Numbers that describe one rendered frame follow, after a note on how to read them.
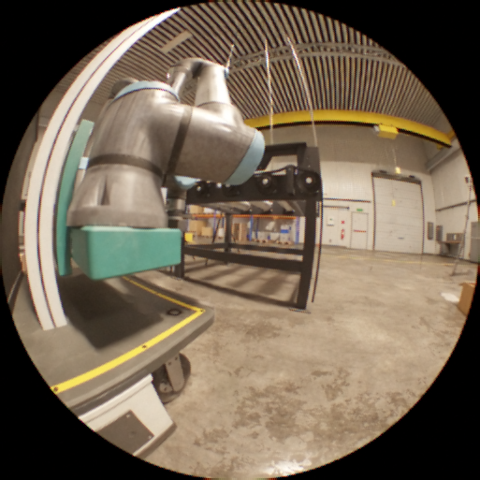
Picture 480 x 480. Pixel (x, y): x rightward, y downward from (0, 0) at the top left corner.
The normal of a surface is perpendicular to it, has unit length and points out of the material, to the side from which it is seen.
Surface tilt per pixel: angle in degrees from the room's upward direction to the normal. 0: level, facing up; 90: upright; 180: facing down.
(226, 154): 127
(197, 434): 0
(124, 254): 90
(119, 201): 70
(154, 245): 90
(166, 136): 119
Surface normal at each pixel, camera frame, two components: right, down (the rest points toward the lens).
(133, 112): 0.54, 0.07
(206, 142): 0.47, 0.49
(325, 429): 0.06, -1.00
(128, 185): 0.75, -0.27
